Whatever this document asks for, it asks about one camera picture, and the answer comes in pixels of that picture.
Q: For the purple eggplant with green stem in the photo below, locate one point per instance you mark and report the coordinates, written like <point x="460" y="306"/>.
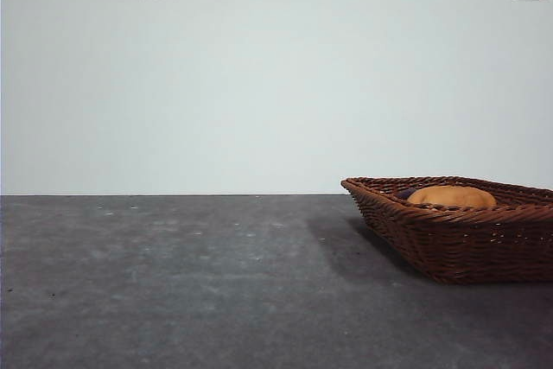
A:
<point x="404" y="195"/>

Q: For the brown potato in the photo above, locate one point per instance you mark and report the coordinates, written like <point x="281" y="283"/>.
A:
<point x="453" y="196"/>

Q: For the brown wicker basket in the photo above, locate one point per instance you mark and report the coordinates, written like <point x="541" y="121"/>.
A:
<point x="466" y="243"/>

